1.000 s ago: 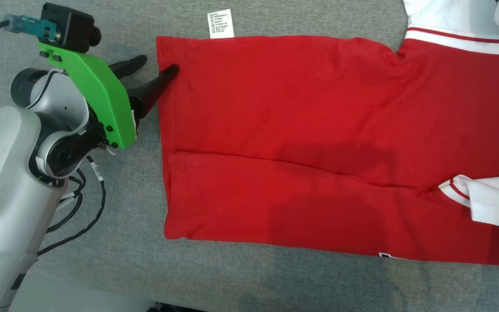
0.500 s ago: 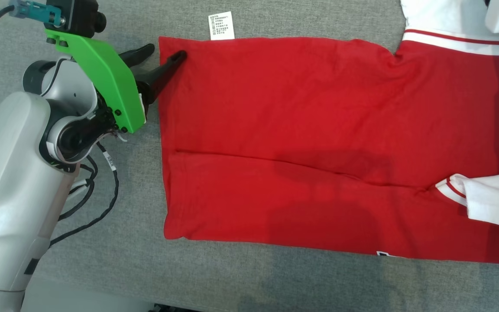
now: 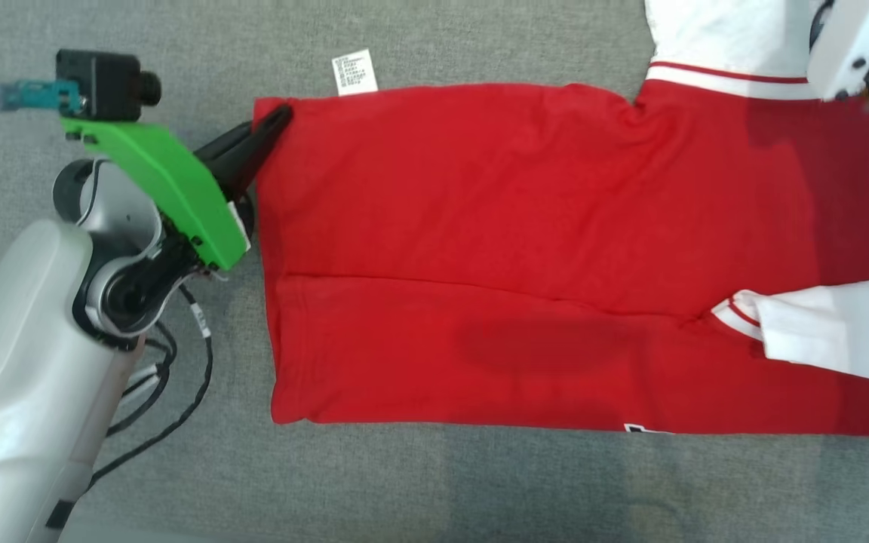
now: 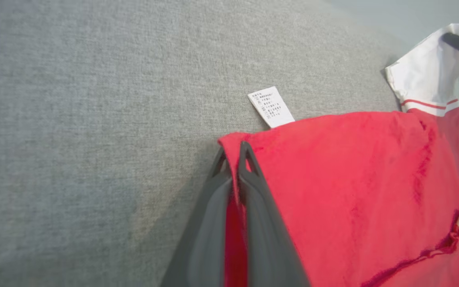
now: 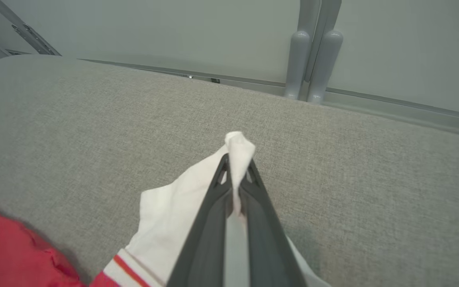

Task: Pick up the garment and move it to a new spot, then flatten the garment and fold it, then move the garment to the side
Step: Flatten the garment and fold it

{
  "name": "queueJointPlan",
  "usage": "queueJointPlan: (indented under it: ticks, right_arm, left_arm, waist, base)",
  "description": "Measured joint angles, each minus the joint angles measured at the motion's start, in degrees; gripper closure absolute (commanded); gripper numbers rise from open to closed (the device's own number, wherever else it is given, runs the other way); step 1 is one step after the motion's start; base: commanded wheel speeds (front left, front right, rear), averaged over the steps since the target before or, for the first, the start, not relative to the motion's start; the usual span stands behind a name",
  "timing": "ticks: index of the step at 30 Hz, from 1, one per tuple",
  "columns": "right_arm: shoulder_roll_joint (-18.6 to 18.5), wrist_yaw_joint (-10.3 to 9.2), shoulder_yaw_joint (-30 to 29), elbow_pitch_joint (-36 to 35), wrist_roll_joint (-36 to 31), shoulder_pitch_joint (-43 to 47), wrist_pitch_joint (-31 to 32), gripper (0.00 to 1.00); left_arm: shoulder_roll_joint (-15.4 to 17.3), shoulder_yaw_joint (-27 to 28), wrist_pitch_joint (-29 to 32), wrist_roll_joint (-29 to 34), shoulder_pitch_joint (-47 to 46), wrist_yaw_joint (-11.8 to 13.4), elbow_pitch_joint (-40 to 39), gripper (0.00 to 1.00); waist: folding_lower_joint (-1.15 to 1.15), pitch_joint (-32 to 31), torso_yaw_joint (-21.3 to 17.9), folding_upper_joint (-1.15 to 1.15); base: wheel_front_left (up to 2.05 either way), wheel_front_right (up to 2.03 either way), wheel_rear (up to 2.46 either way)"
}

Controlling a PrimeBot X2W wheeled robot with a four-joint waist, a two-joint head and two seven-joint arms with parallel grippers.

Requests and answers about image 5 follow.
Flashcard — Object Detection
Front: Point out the red shirt with white sleeves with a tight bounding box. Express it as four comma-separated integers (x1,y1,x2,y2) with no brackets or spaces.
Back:
0,131,332,287

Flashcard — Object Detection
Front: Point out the grey vertical partition frame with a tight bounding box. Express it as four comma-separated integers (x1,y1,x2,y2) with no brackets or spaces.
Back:
297,0,342,100

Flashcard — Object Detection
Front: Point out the grey diagonal bar with screws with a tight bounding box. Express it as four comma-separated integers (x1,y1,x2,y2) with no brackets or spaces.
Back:
0,0,61,57

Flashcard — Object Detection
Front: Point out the grey rounded partition post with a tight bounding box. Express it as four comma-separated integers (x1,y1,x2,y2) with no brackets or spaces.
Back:
307,29,344,104
284,30,311,100

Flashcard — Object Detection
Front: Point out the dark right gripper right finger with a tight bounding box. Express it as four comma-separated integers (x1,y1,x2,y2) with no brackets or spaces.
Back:
239,159,308,287

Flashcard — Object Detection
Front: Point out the grey partition base rail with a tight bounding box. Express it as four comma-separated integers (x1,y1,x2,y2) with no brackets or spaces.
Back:
324,87,459,141
77,58,286,96

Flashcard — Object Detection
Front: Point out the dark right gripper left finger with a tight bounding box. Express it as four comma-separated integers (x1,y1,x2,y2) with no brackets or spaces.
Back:
166,153,234,287

